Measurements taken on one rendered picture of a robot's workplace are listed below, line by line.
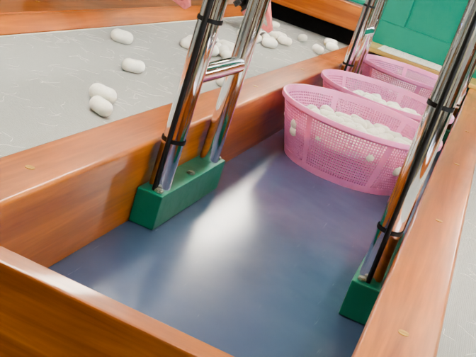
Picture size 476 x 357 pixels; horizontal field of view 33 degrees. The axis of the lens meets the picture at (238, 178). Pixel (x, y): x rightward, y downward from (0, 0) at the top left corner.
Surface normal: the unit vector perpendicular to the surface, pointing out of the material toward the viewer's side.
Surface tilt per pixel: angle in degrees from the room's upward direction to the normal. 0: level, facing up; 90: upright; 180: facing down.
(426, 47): 90
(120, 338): 90
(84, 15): 45
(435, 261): 0
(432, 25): 90
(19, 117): 0
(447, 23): 90
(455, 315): 0
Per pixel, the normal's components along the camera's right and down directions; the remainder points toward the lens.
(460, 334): 0.30, -0.90
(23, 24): 0.85, -0.37
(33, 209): 0.90, 0.38
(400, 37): -0.32, 0.22
